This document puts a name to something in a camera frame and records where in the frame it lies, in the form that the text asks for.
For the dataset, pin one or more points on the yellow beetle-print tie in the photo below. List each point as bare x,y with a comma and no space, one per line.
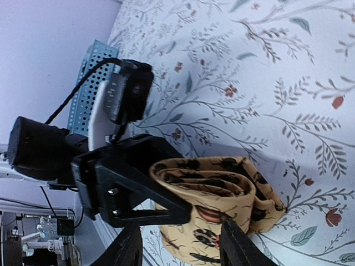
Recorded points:
218,188

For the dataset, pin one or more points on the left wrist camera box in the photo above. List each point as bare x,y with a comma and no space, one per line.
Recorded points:
127,92

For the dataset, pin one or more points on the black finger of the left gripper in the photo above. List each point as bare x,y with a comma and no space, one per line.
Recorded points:
113,181

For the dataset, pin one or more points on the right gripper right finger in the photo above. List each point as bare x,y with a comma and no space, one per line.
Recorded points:
237,249

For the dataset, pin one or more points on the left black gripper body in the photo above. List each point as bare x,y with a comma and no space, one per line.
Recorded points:
56,156

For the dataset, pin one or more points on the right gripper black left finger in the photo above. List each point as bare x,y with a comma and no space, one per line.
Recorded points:
125,250

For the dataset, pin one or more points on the blue plastic basket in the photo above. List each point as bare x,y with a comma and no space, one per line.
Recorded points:
82,103

